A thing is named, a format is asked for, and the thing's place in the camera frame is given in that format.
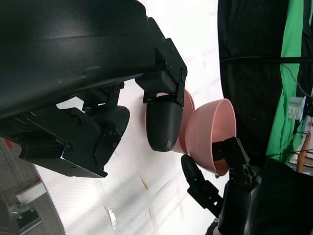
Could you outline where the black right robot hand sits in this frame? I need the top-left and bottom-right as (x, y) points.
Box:
(180, 136), (262, 235)

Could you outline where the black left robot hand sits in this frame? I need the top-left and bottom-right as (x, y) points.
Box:
(0, 0), (188, 179)

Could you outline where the pink plastic bowl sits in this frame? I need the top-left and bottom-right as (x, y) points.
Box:
(184, 98), (238, 177)
(185, 89), (196, 116)
(145, 89), (193, 155)

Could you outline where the person torso in black shirt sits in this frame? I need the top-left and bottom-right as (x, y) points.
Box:
(248, 158), (313, 235)

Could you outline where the brown wooden chair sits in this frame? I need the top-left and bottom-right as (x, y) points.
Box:
(296, 131), (313, 175)

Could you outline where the thin orange sliver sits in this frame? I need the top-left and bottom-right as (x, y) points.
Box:
(139, 175), (149, 190)

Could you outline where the black cloth drape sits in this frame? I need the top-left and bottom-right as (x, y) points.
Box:
(217, 0), (286, 167)

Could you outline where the clear plastic container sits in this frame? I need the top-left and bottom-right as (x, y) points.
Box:
(288, 96), (308, 121)

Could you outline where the black metal pole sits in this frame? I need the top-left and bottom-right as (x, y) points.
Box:
(220, 56), (313, 65)

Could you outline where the bright green cloth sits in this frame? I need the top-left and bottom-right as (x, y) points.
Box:
(265, 0), (305, 164)

